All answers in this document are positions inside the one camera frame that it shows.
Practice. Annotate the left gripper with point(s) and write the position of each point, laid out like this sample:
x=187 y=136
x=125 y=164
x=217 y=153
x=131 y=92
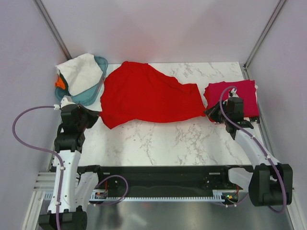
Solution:
x=93 y=115

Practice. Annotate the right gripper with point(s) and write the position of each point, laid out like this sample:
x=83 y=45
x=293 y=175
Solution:
x=211 y=113

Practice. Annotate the red t-shirt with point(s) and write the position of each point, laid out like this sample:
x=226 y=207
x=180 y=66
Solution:
x=210 y=96
x=137 y=91

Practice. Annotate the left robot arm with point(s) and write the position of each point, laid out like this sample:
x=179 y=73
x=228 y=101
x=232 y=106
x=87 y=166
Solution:
x=71 y=193

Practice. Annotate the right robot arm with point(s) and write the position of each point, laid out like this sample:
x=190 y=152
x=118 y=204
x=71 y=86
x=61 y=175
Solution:
x=270 y=183

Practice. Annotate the folded red t-shirt in stack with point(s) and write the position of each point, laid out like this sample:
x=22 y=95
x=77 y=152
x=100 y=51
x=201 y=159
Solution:
x=210 y=96

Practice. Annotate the teal plastic basket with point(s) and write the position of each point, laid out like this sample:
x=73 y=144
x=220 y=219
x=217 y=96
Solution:
x=89 y=96

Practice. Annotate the orange garment in basket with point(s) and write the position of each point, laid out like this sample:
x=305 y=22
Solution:
x=60 y=83

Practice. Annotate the dark green garment in basket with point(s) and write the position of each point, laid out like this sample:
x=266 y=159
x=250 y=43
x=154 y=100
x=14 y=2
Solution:
x=67 y=87

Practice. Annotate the white t-shirt in basket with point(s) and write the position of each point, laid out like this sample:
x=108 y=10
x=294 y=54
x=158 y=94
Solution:
x=81 y=73

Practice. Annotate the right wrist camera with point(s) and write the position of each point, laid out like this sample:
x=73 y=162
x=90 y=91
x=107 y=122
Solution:
x=235 y=106

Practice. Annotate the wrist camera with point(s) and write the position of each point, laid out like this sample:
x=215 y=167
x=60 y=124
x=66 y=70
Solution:
x=235 y=106
x=67 y=105

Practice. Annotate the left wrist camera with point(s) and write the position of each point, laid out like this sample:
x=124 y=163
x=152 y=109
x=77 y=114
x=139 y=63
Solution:
x=67 y=105

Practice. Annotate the white slotted cable duct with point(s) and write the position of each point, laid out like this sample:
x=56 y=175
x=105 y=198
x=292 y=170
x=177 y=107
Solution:
x=103 y=196

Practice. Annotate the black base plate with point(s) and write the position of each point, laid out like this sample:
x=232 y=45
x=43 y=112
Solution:
x=162 y=180

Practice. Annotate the left aluminium frame post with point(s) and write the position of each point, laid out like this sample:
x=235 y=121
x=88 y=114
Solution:
x=52 y=27

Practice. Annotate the aluminium frame post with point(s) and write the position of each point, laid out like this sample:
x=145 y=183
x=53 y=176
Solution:
x=269 y=24
x=52 y=27

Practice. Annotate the right aluminium frame post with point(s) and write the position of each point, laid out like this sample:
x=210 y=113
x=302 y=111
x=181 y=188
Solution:
x=269 y=24

